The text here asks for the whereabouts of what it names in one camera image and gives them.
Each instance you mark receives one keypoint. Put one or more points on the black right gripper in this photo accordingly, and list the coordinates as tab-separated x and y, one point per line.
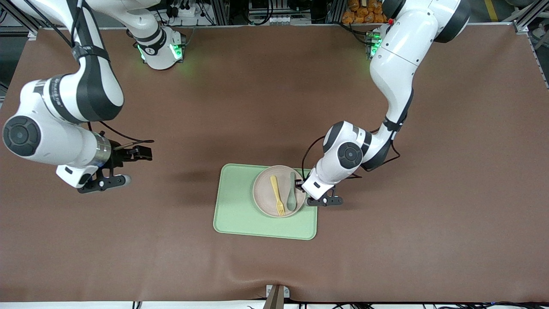
119	156

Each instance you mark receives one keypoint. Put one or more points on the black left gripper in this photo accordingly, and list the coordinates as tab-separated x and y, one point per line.
299	184

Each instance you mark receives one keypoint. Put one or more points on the pale green plastic spoon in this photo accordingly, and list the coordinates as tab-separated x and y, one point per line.
291	201

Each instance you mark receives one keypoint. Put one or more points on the yellow plastic fork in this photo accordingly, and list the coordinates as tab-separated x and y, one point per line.
276	191

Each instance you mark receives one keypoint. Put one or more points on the beige round plate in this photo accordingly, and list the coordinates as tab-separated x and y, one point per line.
263	189

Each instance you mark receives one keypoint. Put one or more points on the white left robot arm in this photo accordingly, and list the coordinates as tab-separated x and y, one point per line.
403	43

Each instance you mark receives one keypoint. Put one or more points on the light green rectangular tray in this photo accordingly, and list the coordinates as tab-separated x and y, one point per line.
236	214

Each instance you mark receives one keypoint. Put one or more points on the white power strip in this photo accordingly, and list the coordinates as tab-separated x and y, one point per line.
184	10

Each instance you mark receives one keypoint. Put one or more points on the bag of orange buns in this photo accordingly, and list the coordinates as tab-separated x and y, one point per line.
364	13

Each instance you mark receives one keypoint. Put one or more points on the grey metal table bracket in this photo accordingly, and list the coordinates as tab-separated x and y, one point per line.
276	296

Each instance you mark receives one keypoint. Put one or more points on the aluminium frame profile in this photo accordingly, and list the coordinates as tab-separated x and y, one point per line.
529	19
25	23

